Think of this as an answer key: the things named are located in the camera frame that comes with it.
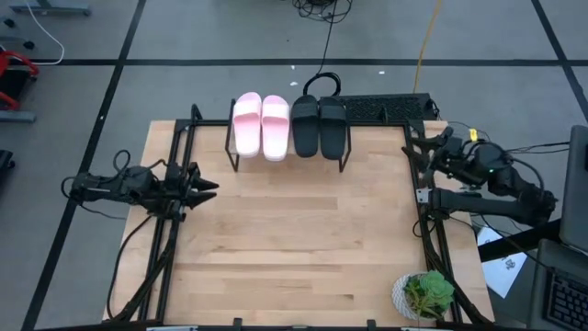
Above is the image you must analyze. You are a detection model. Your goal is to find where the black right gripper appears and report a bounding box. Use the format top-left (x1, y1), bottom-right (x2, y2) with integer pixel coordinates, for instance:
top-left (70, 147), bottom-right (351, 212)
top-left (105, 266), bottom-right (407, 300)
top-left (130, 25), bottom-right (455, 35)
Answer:
top-left (401, 133), bottom-right (468, 178)

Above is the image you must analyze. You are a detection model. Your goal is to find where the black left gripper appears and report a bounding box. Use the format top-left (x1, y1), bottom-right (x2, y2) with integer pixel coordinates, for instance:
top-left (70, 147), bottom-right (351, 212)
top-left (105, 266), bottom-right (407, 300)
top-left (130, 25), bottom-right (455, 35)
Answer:
top-left (160, 161), bottom-right (220, 221)

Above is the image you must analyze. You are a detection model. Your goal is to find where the pink rubber slide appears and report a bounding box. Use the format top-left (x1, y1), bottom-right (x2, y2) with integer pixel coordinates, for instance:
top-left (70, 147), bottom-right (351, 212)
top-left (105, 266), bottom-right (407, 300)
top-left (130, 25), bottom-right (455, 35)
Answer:
top-left (232, 91), bottom-right (263, 159)
top-left (260, 94), bottom-right (291, 163)

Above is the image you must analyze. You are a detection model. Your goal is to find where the black rubber slide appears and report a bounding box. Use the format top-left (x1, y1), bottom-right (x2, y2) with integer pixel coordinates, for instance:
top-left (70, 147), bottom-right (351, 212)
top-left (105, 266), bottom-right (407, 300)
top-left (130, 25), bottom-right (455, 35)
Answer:
top-left (318, 96), bottom-right (348, 161)
top-left (291, 94), bottom-right (321, 158)

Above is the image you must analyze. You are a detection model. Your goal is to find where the wooden shelf with black frame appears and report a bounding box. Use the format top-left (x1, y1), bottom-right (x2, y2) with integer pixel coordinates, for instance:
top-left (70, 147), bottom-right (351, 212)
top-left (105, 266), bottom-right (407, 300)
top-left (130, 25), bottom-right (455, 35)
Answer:
top-left (224, 98), bottom-right (353, 174)

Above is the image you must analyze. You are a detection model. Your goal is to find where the black metal bar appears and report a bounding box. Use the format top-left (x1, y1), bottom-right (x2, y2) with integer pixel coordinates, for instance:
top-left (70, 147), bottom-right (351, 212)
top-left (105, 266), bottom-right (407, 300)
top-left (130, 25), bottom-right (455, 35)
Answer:
top-left (477, 219), bottom-right (562, 263)

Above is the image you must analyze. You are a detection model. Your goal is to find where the green succulent in white pot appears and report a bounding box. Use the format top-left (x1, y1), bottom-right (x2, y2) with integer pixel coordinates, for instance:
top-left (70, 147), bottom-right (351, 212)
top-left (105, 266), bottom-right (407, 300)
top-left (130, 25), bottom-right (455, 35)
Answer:
top-left (390, 269), bottom-right (456, 322)

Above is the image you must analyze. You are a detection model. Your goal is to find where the white paper sheet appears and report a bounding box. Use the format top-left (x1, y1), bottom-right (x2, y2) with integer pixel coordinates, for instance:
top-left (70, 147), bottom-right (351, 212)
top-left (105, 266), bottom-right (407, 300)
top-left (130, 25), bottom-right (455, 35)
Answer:
top-left (476, 227), bottom-right (528, 299)

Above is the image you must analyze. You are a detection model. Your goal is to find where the grey laptop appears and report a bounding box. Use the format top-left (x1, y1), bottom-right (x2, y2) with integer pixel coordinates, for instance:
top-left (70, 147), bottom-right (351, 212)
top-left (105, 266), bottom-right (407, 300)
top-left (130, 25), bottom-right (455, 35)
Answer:
top-left (526, 124), bottom-right (588, 331)

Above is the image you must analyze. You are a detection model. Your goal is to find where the black chair base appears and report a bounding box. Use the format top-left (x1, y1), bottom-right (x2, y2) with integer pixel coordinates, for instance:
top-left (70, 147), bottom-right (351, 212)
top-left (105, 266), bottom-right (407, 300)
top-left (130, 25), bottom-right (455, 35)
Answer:
top-left (0, 149), bottom-right (16, 185)

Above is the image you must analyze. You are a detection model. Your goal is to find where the red metal cart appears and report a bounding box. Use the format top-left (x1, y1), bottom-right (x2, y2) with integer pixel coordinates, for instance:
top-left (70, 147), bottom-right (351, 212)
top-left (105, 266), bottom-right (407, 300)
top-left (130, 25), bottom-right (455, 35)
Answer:
top-left (0, 48), bottom-right (40, 123)

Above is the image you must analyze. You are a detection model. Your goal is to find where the grey desk foot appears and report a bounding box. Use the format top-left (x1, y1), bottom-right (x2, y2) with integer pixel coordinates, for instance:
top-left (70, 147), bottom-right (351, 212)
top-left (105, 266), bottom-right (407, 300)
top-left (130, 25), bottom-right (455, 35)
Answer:
top-left (8, 0), bottom-right (92, 17)

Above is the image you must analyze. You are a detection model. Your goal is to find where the black metal table frame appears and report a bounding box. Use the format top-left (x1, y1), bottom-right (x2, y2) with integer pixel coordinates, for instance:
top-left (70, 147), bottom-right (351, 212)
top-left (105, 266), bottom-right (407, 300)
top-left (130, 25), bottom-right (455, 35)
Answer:
top-left (107, 103), bottom-right (493, 331)

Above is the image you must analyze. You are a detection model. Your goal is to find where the yellow cable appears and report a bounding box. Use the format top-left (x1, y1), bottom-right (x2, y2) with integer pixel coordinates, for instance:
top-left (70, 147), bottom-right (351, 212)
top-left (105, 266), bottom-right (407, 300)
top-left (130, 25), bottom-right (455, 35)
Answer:
top-left (412, 0), bottom-right (445, 95)

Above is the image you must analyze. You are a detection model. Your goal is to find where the black coiled cable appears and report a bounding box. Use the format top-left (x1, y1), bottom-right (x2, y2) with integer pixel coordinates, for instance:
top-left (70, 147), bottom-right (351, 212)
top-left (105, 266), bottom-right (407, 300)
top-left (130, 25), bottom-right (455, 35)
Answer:
top-left (301, 17), bottom-right (344, 100)

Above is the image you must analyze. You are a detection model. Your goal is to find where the black cable bundle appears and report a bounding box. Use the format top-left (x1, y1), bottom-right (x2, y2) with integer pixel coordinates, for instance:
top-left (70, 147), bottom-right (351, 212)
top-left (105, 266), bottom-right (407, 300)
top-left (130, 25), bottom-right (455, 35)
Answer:
top-left (291, 0), bottom-right (355, 24)

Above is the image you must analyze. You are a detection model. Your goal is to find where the white cable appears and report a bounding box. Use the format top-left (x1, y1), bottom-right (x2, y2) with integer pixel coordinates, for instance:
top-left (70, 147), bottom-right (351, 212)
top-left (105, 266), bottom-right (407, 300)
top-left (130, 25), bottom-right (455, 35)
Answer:
top-left (22, 0), bottom-right (65, 66)

